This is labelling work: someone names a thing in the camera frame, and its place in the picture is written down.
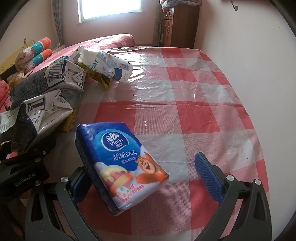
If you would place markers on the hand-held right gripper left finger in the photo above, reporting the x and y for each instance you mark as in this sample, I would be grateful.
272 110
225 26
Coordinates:
77 187

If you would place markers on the silver foil wrapper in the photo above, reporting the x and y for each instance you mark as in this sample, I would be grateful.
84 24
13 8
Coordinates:
78 52

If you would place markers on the yellow flat wrapper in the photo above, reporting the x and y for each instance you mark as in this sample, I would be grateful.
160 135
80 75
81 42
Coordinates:
69 122

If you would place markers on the black white barcode carton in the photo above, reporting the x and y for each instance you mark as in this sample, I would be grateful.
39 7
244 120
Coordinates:
34 83

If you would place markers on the floral pillow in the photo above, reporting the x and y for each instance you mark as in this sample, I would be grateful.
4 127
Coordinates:
16 77

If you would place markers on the crushed black white carton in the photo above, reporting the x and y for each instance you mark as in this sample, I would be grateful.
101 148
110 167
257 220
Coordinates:
53 109

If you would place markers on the folded blankets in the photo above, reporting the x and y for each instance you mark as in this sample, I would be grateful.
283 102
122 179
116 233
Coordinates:
175 3

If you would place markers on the window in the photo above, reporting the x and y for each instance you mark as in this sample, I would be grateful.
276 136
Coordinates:
108 9

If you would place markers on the yellow wooden headboard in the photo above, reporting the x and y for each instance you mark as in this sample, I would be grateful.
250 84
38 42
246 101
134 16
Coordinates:
30 43

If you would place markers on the brown wooden cabinet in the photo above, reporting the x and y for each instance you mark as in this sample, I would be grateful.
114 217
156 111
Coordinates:
182 27

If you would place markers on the white plastic pouch blue print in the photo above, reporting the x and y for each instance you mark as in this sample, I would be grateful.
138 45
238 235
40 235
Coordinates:
108 64

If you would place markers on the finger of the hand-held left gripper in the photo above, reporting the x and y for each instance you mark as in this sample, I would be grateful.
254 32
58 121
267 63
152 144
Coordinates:
46 148

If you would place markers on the blue tissue pack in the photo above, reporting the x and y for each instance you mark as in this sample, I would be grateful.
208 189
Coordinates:
120 162

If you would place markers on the white crumpled packet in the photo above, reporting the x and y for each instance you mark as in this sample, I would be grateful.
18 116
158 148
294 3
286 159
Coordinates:
8 122

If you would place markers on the colourful folded quilt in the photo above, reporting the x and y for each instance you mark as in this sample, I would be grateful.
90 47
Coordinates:
37 53

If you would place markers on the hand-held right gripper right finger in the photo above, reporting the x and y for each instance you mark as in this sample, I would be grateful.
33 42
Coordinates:
208 178

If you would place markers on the red white checkered tablecloth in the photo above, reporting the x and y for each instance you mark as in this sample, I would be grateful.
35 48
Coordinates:
185 104

